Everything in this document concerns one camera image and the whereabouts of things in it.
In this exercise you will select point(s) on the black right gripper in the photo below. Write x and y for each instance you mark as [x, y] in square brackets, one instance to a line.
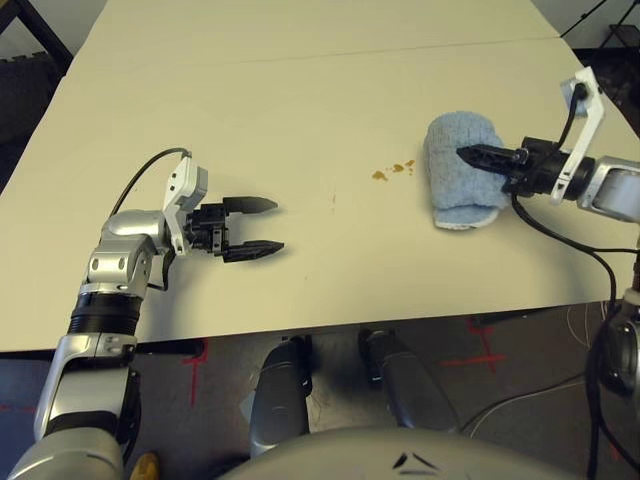
[542, 165]

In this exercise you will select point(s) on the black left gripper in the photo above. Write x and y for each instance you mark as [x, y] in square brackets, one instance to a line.
[207, 225]

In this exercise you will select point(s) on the fluffy blue rag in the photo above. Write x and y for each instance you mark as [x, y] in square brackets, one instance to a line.
[465, 200]

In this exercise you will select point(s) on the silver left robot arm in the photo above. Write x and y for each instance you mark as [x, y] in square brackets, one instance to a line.
[120, 235]

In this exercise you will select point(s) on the brown liquid puddle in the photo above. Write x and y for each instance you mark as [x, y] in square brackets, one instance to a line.
[378, 175]

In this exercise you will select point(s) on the black table foot bar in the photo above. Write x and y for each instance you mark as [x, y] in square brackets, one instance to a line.
[525, 316]
[170, 346]

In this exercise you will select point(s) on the black tripod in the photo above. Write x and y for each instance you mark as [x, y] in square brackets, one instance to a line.
[582, 23]

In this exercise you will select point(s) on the grey left robot leg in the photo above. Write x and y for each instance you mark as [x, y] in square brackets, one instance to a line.
[277, 395]

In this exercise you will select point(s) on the grey robot leg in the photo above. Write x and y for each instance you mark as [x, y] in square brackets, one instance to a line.
[405, 385]
[277, 395]

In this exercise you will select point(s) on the black step stool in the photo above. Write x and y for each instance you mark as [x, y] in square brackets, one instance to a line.
[620, 37]

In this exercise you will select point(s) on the grey right robot leg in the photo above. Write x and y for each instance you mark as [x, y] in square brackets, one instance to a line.
[405, 385]

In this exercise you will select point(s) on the grey robot torso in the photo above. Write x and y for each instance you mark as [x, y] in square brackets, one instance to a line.
[350, 460]

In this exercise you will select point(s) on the black foam floor mat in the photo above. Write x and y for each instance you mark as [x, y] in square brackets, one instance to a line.
[25, 100]

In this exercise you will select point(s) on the yellow rounded object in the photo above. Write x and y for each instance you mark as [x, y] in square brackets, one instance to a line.
[147, 467]

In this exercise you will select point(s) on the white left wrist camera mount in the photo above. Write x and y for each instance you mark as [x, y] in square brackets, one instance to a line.
[182, 180]

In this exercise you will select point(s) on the black metal frame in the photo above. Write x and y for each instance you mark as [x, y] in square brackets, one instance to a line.
[48, 35]

